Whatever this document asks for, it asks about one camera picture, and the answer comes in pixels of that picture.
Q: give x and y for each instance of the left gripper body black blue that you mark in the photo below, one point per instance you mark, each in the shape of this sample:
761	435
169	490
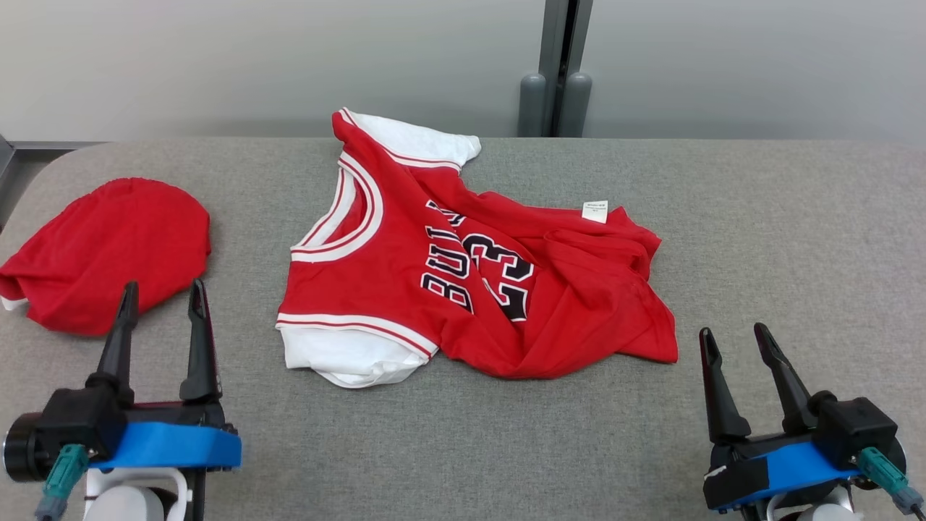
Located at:
173	445

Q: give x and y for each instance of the grey partition post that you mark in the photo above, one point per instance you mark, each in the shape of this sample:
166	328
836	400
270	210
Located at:
555	72

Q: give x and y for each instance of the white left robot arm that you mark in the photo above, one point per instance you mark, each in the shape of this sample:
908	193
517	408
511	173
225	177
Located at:
130	503

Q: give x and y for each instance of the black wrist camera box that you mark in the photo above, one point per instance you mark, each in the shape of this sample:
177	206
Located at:
854	427
83	423

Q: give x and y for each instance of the red shorts with white trim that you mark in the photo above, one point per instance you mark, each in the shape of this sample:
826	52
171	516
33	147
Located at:
108	246

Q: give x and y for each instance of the right gripper body black blue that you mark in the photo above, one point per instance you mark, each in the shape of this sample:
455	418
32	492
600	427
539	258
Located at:
788	467

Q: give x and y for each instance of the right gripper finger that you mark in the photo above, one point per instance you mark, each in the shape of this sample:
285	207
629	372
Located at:
720	398
788	391

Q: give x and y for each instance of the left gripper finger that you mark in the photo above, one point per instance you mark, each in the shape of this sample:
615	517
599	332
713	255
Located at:
123	347
201	347

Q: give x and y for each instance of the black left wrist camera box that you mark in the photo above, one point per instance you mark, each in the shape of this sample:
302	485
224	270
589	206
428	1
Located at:
83	423

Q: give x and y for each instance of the red white basketball jersey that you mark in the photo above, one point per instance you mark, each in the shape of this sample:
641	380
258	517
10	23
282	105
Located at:
405	289

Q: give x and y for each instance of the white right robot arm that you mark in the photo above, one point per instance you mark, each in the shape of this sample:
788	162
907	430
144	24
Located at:
817	510

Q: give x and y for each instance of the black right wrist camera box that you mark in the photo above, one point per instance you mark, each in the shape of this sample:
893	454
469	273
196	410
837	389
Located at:
854	427

